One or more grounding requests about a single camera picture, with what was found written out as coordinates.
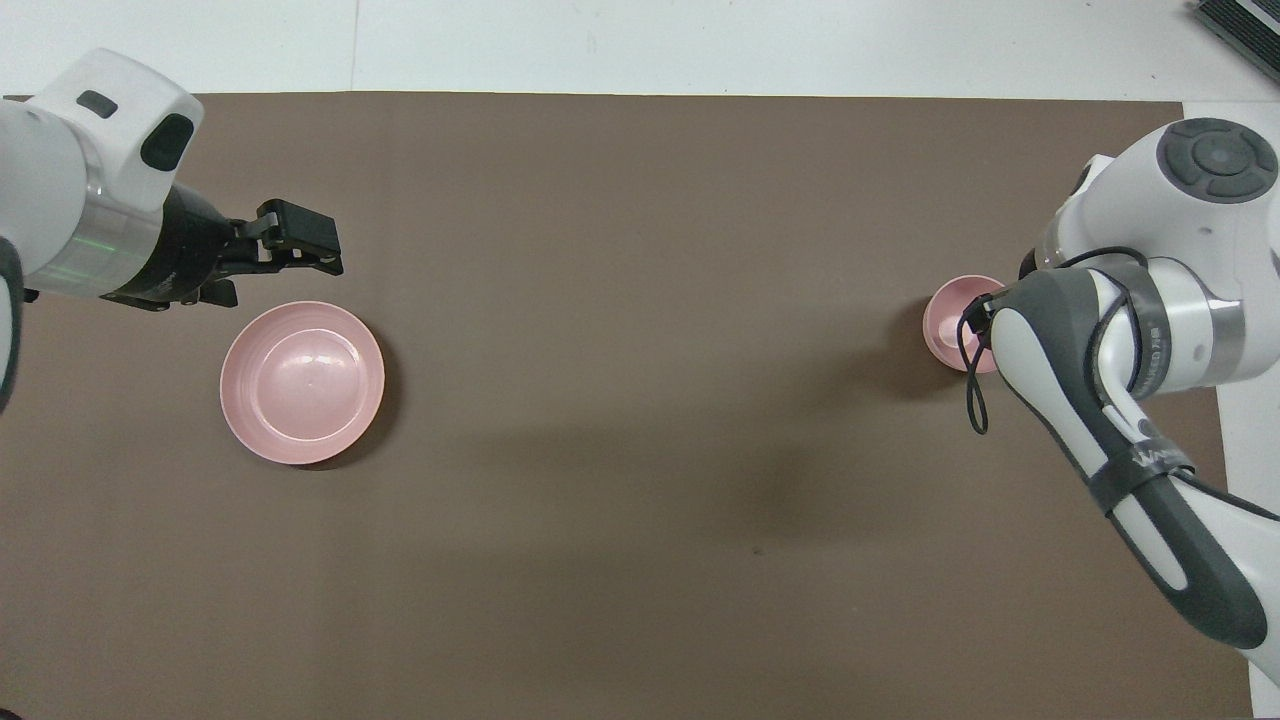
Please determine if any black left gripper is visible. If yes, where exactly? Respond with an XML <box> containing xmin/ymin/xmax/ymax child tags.
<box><xmin>103</xmin><ymin>185</ymin><xmax>344</xmax><ymax>311</ymax></box>

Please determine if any brown table mat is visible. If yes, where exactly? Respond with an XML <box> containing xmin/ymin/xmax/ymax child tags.
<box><xmin>0</xmin><ymin>92</ymin><xmax>1256</xmax><ymax>720</ymax></box>

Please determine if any pink bowl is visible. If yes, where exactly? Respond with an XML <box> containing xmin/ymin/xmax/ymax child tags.
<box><xmin>922</xmin><ymin>275</ymin><xmax>1006</xmax><ymax>375</ymax></box>

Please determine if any pink plate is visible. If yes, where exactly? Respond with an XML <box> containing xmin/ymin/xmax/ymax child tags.
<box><xmin>220</xmin><ymin>301</ymin><xmax>386</xmax><ymax>466</ymax></box>

